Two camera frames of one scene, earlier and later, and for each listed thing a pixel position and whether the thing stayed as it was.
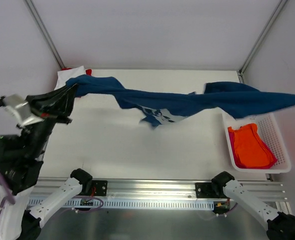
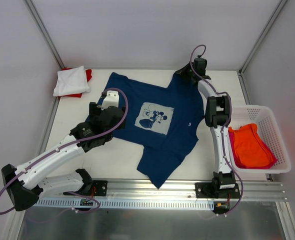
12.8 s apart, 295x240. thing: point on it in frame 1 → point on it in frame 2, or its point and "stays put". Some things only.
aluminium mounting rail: [129, 188] stays put
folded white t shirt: [62, 75] stays put
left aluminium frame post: [45, 34] stays put
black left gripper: [47, 107] → [94, 110]
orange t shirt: [250, 149] stays put
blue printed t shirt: [237, 100] → [165, 120]
